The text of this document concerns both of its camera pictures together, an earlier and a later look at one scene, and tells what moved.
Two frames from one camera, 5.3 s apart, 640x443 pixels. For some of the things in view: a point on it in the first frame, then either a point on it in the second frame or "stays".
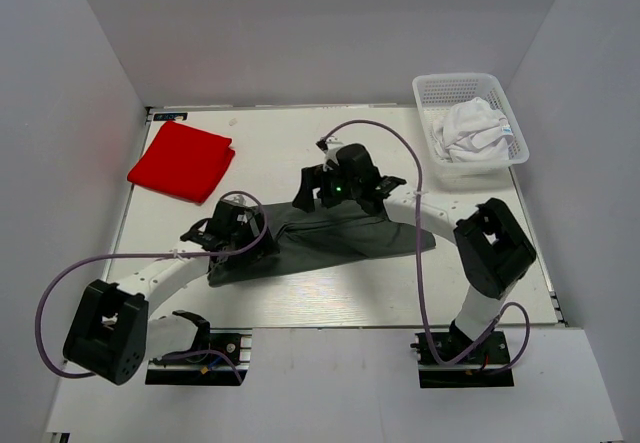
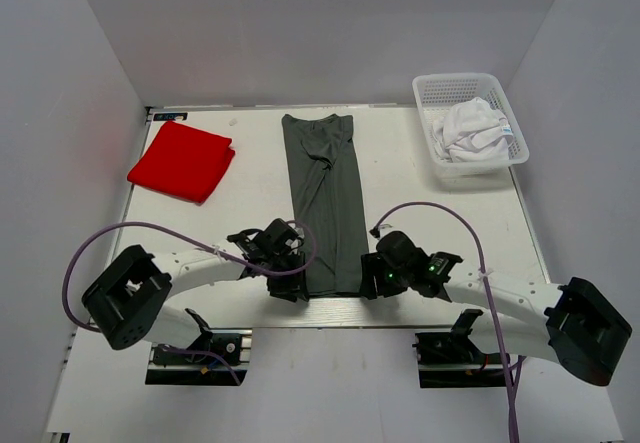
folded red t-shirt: x=184 y=162 stays
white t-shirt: x=472 y=130 stays
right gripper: x=315 y=177 -> x=372 y=265
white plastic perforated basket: x=433 y=91 stays
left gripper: x=268 y=248 -> x=289 y=288
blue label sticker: x=176 y=116 stays
